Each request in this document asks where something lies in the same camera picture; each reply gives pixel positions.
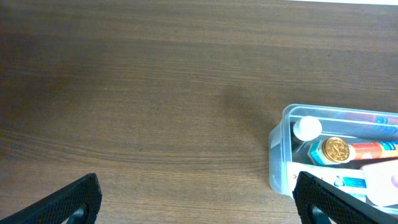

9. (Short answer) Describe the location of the white calamine lotion bottle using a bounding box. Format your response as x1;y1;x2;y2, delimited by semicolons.
361;160;397;207

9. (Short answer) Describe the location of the dark bottle white cap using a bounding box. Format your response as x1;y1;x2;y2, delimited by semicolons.
291;116;323;153

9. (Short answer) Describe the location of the gold lid small jar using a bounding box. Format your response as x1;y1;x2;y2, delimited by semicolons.
307;137;356;166

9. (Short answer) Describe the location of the clear plastic container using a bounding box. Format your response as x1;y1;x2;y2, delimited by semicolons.
269;104;397;215

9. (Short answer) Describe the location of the orange tube white cap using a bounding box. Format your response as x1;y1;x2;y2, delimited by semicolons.
348;141;397;161

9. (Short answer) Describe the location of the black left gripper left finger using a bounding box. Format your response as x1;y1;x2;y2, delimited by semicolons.
1;173;102;224

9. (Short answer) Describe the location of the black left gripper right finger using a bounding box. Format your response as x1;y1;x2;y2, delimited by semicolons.
293;171;397;224

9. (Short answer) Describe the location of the white Panadol box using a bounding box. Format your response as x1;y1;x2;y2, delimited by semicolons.
287;162;367;202

